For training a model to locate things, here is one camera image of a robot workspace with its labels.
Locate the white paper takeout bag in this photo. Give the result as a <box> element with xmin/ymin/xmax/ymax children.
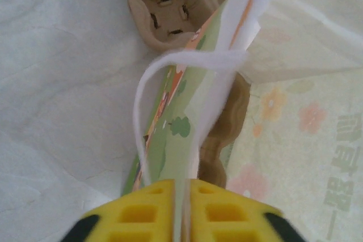
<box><xmin>121</xmin><ymin>0</ymin><xmax>363</xmax><ymax>242</ymax></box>

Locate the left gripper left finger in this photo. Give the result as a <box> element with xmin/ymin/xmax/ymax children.
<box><xmin>61</xmin><ymin>179</ymin><xmax>175</xmax><ymax>242</ymax></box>

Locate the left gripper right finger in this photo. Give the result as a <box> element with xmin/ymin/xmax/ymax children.
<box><xmin>186</xmin><ymin>181</ymin><xmax>307</xmax><ymax>242</ymax></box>

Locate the brown pulp cup carrier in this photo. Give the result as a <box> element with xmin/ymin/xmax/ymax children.
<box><xmin>126</xmin><ymin>0</ymin><xmax>252</xmax><ymax>191</ymax></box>

